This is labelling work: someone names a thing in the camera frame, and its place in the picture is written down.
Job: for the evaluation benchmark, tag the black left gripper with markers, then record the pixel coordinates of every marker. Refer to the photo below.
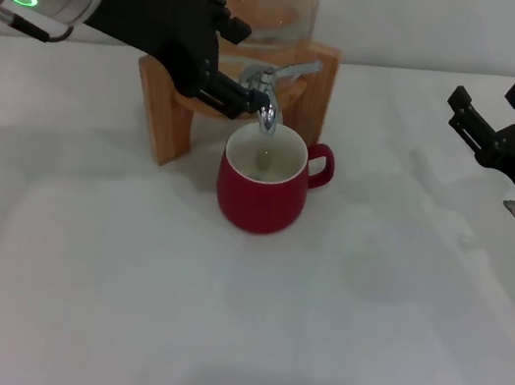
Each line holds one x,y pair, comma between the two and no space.
167,27

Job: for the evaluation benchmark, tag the chrome faucet tap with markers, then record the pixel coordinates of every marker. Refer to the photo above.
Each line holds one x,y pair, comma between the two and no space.
270,120

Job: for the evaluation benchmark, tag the red ceramic mug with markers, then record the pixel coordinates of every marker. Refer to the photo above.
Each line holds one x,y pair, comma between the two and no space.
256,202

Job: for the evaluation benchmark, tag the wooden dispenser stand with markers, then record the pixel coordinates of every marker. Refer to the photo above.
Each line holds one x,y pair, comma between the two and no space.
169,127

